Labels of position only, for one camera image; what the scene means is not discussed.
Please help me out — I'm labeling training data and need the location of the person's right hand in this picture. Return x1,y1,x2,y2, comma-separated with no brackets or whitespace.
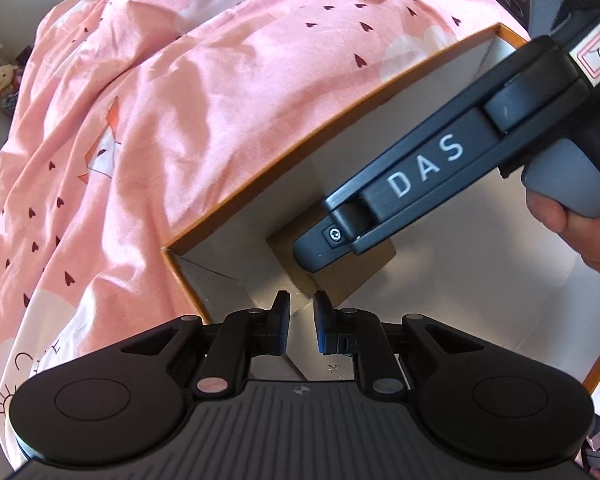
524,190,600,282

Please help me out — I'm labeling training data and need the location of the brown wooden box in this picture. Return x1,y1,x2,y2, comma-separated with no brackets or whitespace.
266,220,398,307

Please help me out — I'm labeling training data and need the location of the orange cardboard box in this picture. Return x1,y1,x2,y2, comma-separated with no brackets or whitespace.
161,22,600,396

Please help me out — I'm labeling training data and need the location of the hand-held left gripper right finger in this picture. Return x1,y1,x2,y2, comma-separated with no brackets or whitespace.
313,290,486,395

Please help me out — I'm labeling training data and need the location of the pink printed blanket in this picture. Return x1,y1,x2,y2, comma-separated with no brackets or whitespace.
0,0,533,463

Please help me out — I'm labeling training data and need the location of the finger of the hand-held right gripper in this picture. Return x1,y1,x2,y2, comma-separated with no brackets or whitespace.
293,212,361,274

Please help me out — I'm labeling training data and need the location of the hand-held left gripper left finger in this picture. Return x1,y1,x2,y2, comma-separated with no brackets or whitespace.
120,290,291,396

